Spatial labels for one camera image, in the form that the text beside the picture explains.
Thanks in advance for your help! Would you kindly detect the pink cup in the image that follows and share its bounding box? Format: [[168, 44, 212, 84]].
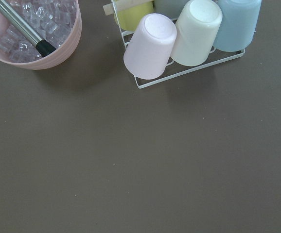
[[123, 13, 177, 80]]

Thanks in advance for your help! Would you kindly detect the yellow cup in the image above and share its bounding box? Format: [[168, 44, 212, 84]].
[[114, 1, 154, 31]]

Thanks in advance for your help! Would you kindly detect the cream white cup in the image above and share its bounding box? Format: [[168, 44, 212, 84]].
[[171, 0, 223, 67]]

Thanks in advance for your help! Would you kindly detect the grey green cup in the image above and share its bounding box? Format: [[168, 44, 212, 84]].
[[154, 0, 189, 19]]

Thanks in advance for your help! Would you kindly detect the pink ice bowl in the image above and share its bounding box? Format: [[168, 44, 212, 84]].
[[0, 1, 82, 70]]

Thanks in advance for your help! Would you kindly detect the light blue cup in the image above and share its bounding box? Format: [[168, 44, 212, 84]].
[[213, 0, 262, 52]]

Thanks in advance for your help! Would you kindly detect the white wire cup rack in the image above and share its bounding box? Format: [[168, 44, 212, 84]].
[[110, 0, 246, 89]]

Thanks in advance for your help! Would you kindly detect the steel black-tipped tongs handle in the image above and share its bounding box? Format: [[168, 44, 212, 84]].
[[0, 0, 56, 57]]

